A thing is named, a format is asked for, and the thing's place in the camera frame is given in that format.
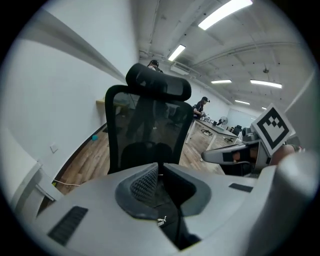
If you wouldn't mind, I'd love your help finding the light wooden table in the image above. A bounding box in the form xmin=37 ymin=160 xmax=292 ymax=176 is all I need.
xmin=96 ymin=98 xmax=108 ymax=126

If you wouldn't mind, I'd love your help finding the white cable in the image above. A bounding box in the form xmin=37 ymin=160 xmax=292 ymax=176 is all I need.
xmin=52 ymin=178 xmax=82 ymax=187

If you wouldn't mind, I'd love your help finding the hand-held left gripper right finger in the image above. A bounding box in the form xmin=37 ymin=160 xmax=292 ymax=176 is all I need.
xmin=163 ymin=162 xmax=280 ymax=256

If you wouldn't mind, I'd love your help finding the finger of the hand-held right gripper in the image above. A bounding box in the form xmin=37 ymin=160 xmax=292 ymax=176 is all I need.
xmin=201 ymin=140 xmax=261 ymax=166

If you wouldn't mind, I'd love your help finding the black standing fan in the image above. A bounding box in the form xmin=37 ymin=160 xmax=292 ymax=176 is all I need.
xmin=216 ymin=115 xmax=230 ymax=127

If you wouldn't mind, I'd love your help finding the black bag with white logo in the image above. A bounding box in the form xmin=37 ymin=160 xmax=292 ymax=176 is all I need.
xmin=153 ymin=174 xmax=202 ymax=251

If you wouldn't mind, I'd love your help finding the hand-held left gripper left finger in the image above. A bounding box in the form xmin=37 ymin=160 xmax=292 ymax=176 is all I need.
xmin=36 ymin=162 xmax=181 ymax=256

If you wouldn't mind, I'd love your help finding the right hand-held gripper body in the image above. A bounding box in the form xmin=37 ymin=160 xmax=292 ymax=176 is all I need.
xmin=241 ymin=103 xmax=296 ymax=174

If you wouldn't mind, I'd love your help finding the black mesh office chair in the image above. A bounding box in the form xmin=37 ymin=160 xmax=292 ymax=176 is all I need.
xmin=104 ymin=62 xmax=195 ymax=176

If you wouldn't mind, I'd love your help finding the white air conditioner unit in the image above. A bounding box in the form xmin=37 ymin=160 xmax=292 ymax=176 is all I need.
xmin=169 ymin=62 xmax=192 ymax=76

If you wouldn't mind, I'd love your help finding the white desk with grey top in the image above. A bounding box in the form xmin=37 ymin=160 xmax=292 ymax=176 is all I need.
xmin=185 ymin=117 xmax=240 ymax=151

